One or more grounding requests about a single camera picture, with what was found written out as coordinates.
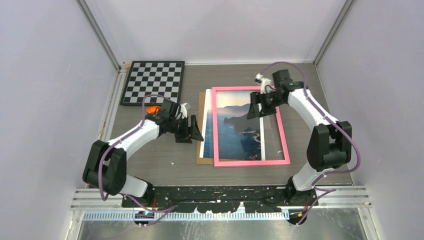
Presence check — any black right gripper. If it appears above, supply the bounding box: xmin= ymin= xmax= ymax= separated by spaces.
xmin=247 ymin=90 xmax=285 ymax=120

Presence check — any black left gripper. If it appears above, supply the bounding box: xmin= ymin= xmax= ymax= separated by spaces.
xmin=169 ymin=115 xmax=203 ymax=144

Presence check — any landscape photo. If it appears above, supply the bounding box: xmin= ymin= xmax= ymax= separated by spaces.
xmin=197 ymin=86 xmax=266 ymax=163

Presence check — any pink photo frame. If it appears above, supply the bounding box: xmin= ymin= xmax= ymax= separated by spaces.
xmin=212 ymin=86 xmax=291 ymax=168

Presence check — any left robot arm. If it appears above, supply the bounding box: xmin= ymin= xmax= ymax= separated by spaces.
xmin=82 ymin=98 xmax=204 ymax=207

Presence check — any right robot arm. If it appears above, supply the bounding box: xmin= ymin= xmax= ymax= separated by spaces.
xmin=247 ymin=70 xmax=352 ymax=205

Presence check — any orange curved plastic piece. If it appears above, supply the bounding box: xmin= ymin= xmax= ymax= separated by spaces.
xmin=145 ymin=105 xmax=161 ymax=115

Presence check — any black white checkerboard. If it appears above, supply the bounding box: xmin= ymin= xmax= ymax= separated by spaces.
xmin=120 ymin=60 xmax=185 ymax=106

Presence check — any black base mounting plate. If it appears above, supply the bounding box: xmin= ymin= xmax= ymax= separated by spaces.
xmin=122 ymin=185 xmax=318 ymax=214

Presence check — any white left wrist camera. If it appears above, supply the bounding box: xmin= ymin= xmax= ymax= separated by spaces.
xmin=177 ymin=102 xmax=191 ymax=119

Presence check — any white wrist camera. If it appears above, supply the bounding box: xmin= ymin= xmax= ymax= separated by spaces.
xmin=177 ymin=102 xmax=191 ymax=119
xmin=254 ymin=73 xmax=275 ymax=95

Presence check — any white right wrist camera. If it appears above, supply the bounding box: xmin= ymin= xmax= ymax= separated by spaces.
xmin=254 ymin=73 xmax=275 ymax=95

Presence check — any aluminium front rail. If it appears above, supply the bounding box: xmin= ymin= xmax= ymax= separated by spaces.
xmin=70 ymin=185 xmax=372 ymax=211

